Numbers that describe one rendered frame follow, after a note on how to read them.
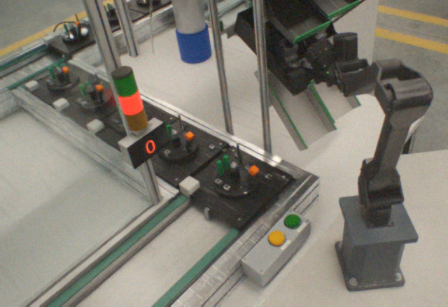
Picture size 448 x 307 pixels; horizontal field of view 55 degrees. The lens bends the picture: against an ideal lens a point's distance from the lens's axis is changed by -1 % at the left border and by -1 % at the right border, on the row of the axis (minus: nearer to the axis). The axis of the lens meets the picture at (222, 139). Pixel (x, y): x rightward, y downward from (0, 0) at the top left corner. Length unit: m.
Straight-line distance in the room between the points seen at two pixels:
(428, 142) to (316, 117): 1.66
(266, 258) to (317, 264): 0.17
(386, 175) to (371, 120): 0.72
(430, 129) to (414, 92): 2.28
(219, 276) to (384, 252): 0.40
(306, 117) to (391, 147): 0.52
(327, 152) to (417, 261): 0.48
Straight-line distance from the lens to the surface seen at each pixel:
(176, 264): 1.20
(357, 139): 1.59
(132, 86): 1.00
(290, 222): 1.18
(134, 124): 1.05
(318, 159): 1.51
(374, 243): 1.05
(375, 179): 0.98
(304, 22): 1.21
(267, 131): 1.37
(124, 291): 1.20
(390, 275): 1.19
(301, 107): 1.38
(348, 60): 1.07
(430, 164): 1.55
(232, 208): 1.22
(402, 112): 0.82
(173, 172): 1.36
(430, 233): 1.35
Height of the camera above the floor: 1.89
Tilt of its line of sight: 40 degrees down
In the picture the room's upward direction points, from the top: 9 degrees counter-clockwise
